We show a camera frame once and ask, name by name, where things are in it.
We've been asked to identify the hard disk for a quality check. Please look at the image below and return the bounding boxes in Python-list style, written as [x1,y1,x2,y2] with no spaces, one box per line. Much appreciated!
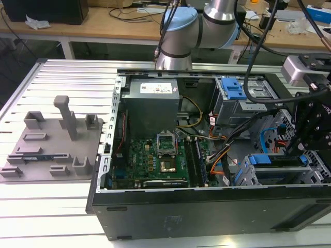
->
[247,153,311,169]

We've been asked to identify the silver disk bay cage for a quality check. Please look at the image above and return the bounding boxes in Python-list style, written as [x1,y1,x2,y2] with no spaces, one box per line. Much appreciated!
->
[232,108,331,187]

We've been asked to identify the silver optical drive cage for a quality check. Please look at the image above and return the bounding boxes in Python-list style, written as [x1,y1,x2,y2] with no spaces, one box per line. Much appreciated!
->
[210,76,283,128]

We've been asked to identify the blue plastic drive latch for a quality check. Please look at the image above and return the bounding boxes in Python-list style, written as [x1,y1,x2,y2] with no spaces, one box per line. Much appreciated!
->
[221,77,246,101]

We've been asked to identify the blue cardboard box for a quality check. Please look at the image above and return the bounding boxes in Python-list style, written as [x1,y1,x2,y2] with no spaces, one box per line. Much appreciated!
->
[306,4,331,26]

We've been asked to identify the metal socket cover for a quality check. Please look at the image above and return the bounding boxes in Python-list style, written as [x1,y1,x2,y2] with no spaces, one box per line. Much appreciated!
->
[156,132,177,156]

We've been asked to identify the CPU socket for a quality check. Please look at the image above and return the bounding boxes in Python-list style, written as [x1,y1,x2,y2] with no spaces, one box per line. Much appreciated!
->
[159,160,177,173]

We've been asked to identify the black graphics card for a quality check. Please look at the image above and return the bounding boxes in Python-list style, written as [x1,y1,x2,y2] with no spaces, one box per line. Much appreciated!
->
[143,180,189,189]

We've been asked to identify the grey power supply unit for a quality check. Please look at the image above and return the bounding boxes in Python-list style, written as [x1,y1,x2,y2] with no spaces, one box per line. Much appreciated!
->
[121,77,181,141]

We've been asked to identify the black PC case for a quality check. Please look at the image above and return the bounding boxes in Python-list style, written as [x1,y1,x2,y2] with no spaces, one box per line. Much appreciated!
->
[85,67,331,241]

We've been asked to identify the green motherboard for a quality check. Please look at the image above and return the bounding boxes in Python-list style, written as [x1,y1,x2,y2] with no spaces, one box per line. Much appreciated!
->
[110,136,215,191]

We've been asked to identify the wooden workbench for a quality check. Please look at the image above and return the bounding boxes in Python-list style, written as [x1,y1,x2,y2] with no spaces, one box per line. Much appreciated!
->
[0,0,331,60]

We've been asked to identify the grey parts rack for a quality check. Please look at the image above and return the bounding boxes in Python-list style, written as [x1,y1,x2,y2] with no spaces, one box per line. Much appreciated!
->
[0,95,106,183]

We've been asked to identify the large black box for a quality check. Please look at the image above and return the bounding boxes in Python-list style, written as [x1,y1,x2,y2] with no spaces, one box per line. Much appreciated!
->
[1,0,90,26]

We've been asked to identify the crumpled white plastic wrap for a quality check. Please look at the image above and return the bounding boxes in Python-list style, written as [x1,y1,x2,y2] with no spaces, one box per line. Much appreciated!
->
[24,14,52,29]

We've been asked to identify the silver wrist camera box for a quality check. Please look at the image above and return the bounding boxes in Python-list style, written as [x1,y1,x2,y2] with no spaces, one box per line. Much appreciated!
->
[281,55,315,88]

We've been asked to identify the blue flat data cable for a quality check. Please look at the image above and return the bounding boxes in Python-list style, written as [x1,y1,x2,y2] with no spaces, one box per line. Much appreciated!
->
[259,127,275,156]

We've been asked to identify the thick black cable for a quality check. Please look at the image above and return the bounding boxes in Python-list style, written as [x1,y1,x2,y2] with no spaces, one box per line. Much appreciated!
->
[296,0,331,51]
[244,0,285,108]

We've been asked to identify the orange and black wire bundle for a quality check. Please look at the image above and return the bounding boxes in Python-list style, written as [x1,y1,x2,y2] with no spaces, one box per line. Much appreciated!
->
[206,129,250,183]

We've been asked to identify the yellow and black wire bundle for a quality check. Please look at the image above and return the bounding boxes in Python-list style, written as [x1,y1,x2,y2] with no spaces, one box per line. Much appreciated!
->
[175,95,204,129]

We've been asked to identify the thin red wire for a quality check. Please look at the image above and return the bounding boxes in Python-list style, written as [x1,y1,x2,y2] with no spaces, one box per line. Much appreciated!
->
[114,108,129,156]

